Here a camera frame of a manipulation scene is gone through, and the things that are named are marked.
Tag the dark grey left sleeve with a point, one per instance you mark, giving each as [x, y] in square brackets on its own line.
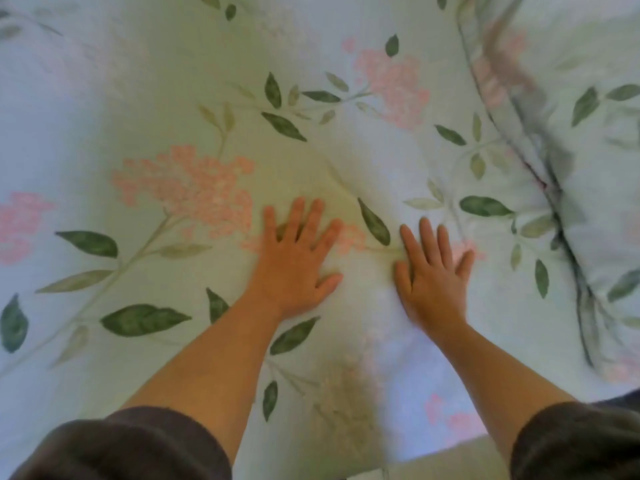
[130, 444]

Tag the person's left hand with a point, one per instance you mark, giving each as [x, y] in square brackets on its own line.
[290, 274]

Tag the person's right hand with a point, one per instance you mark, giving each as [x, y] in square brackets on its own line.
[435, 289]

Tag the person's right forearm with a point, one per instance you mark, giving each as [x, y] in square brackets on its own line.
[500, 379]

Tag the person's left forearm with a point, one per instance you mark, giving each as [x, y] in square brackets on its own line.
[215, 369]

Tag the dark grey right sleeve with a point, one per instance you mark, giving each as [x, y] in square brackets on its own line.
[580, 439]

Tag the floral leaf print pillow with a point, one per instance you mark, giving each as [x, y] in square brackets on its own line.
[575, 119]

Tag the floral leaf print bed sheet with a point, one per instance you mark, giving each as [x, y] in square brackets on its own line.
[200, 144]

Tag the dark grey sleeve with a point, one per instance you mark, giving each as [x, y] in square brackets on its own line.
[130, 444]
[580, 439]

